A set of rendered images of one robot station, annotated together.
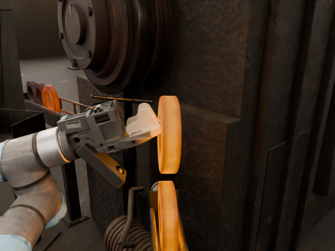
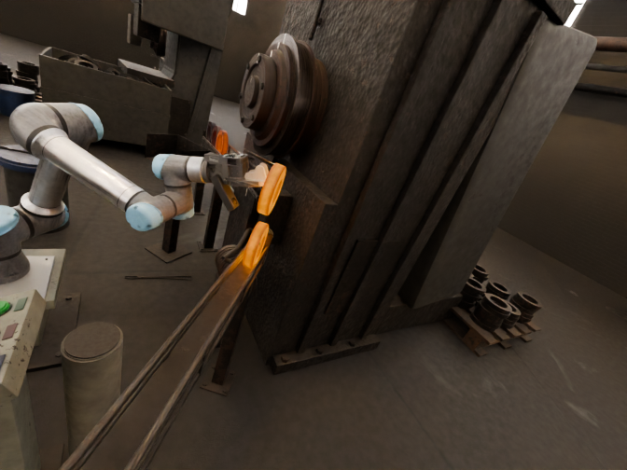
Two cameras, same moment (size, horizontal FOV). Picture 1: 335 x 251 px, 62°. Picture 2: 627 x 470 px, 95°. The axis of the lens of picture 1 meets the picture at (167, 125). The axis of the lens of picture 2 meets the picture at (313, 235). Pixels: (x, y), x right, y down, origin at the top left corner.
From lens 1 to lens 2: 35 cm
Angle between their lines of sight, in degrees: 6
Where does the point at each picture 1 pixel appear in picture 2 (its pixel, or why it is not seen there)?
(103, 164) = (224, 191)
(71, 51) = (243, 110)
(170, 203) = (257, 234)
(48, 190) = (186, 196)
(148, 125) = (259, 177)
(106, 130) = (232, 171)
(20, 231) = (160, 207)
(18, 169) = (172, 173)
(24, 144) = (180, 159)
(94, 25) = (262, 98)
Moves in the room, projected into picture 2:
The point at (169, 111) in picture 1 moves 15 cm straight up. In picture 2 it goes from (272, 172) to (288, 117)
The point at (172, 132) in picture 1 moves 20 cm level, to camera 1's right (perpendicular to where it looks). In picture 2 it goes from (269, 186) to (338, 212)
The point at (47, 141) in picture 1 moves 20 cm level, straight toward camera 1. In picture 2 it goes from (194, 163) to (183, 188)
